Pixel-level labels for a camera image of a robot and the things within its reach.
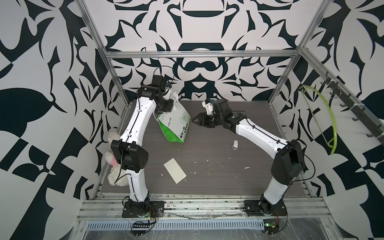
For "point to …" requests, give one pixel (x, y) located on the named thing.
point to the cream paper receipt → (175, 170)
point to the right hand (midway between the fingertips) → (193, 119)
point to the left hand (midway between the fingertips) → (165, 104)
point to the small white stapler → (235, 145)
